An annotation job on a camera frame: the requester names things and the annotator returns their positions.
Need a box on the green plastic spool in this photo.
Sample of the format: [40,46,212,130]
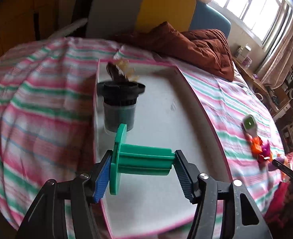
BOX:
[109,123,175,195]

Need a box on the orange cube block cluster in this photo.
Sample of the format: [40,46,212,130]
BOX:
[245,134,263,155]

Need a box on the green white plastic fitting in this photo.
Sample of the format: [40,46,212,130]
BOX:
[242,114,258,138]

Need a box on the black capped grey jar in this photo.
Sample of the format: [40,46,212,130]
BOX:
[97,81,145,132]

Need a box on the brown scalp massager brush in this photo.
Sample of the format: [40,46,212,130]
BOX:
[106,59,139,83]

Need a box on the pink white tray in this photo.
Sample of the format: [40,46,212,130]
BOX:
[101,61,231,238]

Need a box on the wooden side table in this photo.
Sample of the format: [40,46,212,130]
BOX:
[233,57,278,113]

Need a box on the striped bedspread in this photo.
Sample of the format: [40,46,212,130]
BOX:
[0,37,284,230]

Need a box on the rust brown quilt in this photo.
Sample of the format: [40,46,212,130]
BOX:
[111,22,234,81]

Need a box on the beige curtain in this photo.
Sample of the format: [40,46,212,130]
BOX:
[257,17,293,89]

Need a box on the purple small box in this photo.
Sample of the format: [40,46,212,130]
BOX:
[242,56,252,68]

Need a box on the white carton box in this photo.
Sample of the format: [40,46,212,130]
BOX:
[236,44,251,63]

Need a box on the grey yellow blue headboard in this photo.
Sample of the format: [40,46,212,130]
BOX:
[86,0,231,39]

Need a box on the window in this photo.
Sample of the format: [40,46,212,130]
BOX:
[210,0,282,43]

